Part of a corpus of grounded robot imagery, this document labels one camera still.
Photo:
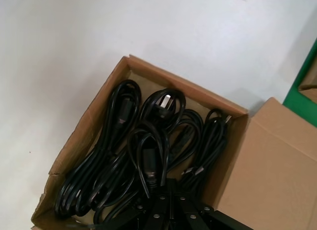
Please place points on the plain brown cardboard box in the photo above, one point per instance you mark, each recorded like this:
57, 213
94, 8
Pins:
272, 165

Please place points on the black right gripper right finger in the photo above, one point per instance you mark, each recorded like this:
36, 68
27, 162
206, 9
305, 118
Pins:
193, 217

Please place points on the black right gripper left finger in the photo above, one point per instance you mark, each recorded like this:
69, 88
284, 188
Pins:
161, 210

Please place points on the green table cloth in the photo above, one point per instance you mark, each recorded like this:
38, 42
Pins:
293, 96

